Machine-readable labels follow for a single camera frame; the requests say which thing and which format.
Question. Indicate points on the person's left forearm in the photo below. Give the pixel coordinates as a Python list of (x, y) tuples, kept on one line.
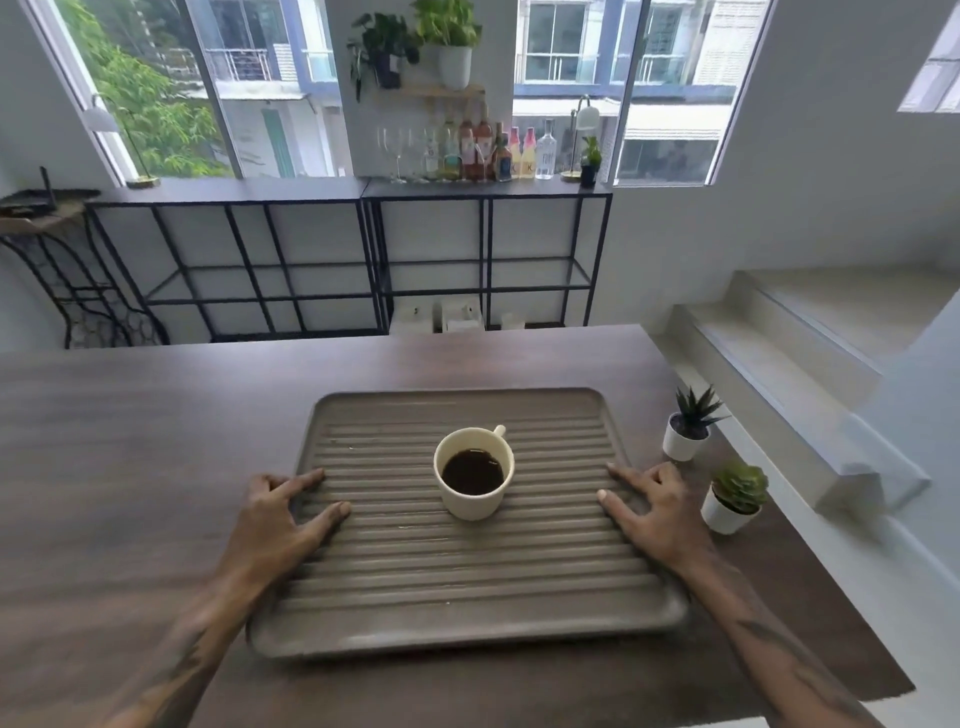
[(180, 667)]

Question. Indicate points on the person's left hand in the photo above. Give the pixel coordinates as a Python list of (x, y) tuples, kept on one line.
[(266, 540)]

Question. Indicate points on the black router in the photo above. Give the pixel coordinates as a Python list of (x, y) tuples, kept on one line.
[(37, 199)]

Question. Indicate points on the leafy plant white pot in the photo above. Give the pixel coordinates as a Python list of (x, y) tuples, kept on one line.
[(454, 64)]

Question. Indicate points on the clear wine glass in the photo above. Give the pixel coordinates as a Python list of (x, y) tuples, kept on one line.
[(384, 142), (400, 142)]

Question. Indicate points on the large glass window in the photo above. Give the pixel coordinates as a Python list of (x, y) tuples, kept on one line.
[(262, 90), (675, 90)]

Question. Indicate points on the leafy plant dark pot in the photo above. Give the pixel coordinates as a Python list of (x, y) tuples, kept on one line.
[(386, 67)]

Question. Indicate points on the person's right forearm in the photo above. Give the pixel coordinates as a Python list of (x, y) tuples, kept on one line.
[(780, 652)]

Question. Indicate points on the person's right hand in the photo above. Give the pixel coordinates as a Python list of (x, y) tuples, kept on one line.
[(671, 525)]

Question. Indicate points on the small glass window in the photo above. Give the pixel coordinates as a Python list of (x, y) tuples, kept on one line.
[(934, 75)]

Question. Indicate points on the grey staircase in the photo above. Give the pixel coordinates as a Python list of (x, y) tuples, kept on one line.
[(787, 352)]

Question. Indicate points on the row of glass bottles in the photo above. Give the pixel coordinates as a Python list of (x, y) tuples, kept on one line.
[(484, 154)]

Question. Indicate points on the small plant black pot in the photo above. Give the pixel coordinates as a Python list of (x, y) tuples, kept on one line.
[(590, 172)]

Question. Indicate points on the grey ribbed tray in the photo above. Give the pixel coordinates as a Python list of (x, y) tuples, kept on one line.
[(465, 585)]

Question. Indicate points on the ornate black leg console table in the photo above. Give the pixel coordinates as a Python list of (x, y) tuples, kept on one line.
[(45, 221)]

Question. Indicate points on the wooden wall shelf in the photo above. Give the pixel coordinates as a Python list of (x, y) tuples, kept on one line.
[(442, 91)]

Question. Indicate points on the spiky plant white pot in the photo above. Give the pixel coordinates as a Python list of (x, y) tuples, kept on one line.
[(686, 442)]

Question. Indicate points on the black metal shelf unit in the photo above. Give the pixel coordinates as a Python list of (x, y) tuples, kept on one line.
[(225, 191), (487, 189)]

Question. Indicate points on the cream coffee mug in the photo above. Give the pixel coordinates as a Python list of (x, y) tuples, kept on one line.
[(474, 502)]

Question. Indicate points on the rosette succulent white pot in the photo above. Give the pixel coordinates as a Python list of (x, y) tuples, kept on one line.
[(727, 514)]

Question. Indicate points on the small white box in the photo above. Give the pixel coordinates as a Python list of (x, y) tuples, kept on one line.
[(513, 321)]

